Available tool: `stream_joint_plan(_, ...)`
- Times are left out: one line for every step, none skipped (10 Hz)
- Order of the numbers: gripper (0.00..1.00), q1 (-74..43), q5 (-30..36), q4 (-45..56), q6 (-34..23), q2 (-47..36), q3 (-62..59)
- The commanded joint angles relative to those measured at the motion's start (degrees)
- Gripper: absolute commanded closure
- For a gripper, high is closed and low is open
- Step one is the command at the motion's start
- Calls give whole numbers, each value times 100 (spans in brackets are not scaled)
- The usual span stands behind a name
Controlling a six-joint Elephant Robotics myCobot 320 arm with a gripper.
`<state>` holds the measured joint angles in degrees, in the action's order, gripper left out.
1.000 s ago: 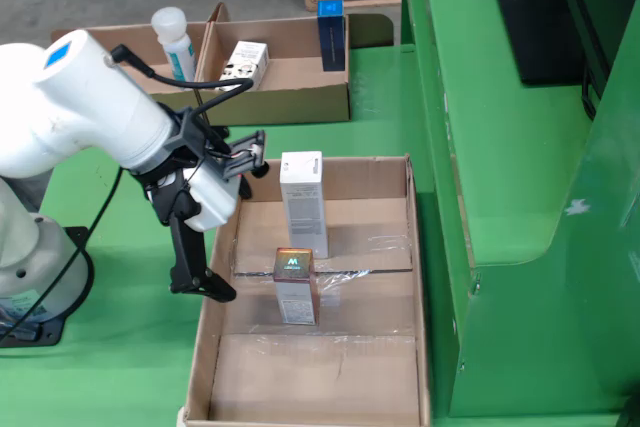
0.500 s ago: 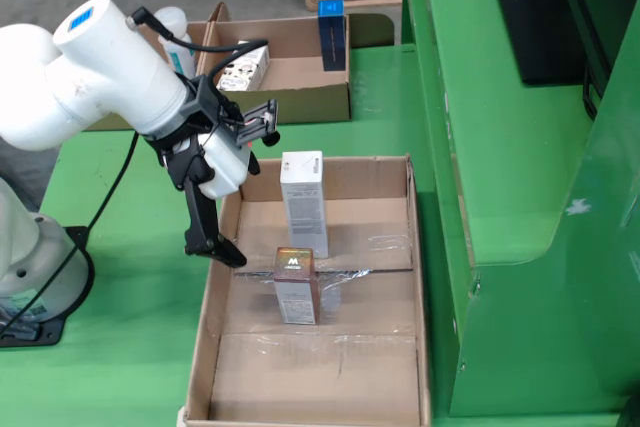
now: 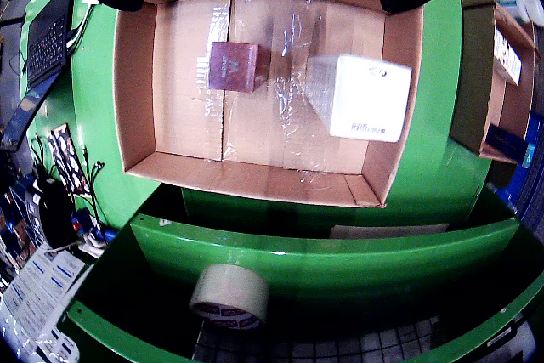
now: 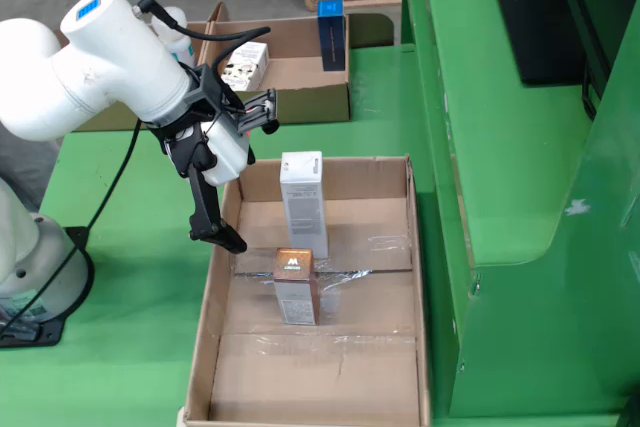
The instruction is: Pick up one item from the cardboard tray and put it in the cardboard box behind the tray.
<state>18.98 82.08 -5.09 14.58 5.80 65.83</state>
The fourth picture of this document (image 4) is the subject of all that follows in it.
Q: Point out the tall white carton box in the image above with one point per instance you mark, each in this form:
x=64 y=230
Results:
x=305 y=212

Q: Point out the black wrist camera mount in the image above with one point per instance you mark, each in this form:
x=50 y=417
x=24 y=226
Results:
x=210 y=92

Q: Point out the dark blue carton box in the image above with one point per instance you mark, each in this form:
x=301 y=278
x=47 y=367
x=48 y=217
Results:
x=332 y=42

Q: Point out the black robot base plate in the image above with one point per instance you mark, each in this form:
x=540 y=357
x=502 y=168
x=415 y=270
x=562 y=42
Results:
x=50 y=334

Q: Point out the white box with dark print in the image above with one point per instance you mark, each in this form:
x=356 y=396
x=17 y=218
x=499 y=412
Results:
x=247 y=67

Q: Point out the green metal cabinet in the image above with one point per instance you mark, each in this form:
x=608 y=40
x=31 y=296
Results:
x=500 y=147

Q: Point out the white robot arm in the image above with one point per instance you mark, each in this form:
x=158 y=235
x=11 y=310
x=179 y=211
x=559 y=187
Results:
x=115 y=67

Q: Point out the white plastic bottle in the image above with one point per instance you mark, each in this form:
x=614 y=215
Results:
x=182 y=49

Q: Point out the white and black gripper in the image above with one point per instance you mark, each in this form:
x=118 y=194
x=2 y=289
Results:
x=225 y=154

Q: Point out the copper topped carton box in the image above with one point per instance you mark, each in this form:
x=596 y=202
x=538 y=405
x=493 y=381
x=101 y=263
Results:
x=295 y=297

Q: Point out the large shallow cardboard tray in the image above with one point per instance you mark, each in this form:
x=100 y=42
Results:
x=310 y=377

